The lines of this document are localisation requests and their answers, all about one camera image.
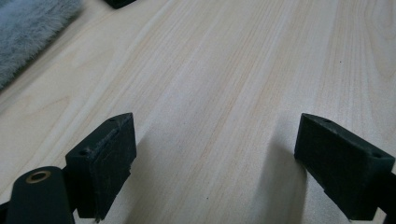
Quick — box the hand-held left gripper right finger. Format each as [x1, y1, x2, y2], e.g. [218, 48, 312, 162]
[293, 112, 396, 221]

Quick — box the grey fluffy cloth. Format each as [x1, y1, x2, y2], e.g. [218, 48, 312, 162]
[0, 0, 84, 91]

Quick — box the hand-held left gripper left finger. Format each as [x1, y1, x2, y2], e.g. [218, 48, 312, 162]
[64, 112, 137, 222]

